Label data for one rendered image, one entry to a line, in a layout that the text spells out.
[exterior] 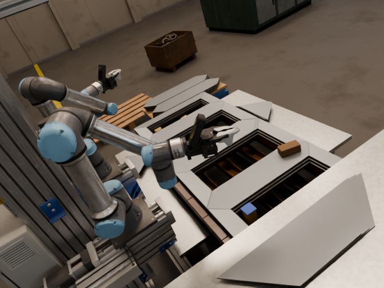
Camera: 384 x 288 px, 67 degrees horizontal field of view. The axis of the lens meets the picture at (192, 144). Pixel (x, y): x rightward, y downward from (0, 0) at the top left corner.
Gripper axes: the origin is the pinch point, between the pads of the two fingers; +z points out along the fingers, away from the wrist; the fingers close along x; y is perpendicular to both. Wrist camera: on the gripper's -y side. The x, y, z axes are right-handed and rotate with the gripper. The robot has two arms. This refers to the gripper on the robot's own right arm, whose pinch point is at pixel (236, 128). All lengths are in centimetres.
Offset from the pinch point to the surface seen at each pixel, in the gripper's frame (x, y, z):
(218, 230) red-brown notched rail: -10, 62, -15
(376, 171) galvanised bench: 4, 35, 55
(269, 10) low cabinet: -563, 74, 217
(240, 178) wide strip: -37, 56, 6
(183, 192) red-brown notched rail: -45, 62, -29
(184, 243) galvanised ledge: -21, 78, -34
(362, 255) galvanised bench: 35, 38, 28
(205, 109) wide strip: -129, 53, 2
